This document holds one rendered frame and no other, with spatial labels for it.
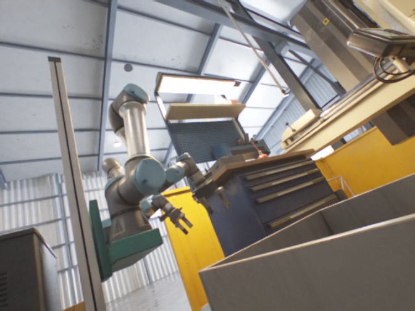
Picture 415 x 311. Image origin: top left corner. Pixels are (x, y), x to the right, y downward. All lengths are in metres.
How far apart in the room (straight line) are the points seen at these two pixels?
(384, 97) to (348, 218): 1.56
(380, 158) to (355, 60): 2.12
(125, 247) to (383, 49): 1.43
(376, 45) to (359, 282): 1.29
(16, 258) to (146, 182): 0.41
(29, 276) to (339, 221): 0.94
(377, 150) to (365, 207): 3.69
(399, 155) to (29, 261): 4.40
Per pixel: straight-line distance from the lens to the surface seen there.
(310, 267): 0.28
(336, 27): 2.96
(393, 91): 2.24
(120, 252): 0.74
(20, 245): 0.83
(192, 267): 2.14
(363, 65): 2.73
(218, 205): 1.40
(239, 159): 1.31
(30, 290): 0.80
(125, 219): 0.79
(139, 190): 0.72
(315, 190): 1.61
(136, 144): 0.81
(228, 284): 0.41
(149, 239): 0.77
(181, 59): 10.74
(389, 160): 4.43
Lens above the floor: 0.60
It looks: 21 degrees up
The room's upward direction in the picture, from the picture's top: 23 degrees counter-clockwise
